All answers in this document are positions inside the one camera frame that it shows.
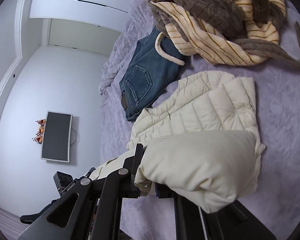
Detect white wardrobe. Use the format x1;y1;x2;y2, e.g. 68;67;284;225
29;0;144;33

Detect black monitor cable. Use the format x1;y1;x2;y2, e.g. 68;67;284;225
70;127;80;147

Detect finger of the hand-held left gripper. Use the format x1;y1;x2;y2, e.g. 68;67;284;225
84;167;98;180

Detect brown striped fleece robe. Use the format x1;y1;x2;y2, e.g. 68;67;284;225
149;0;300;71

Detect white door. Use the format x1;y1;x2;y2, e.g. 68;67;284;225
48;18;122;56

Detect purple plush blanket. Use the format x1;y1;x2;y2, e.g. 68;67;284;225
99;0;300;240

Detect blue denim jeans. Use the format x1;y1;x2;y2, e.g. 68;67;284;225
119;27;186;122

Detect white framed monitor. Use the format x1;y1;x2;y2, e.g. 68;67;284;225
41;110;73;164

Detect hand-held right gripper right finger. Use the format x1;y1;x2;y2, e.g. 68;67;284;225
154;182;277;240

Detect orange wall decoration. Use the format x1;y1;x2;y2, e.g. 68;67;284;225
31;119;47;144

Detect cream quilted puffer jacket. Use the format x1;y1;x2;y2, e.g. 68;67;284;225
95;70;266;214

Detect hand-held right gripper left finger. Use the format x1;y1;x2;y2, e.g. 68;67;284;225
17;143;150;240

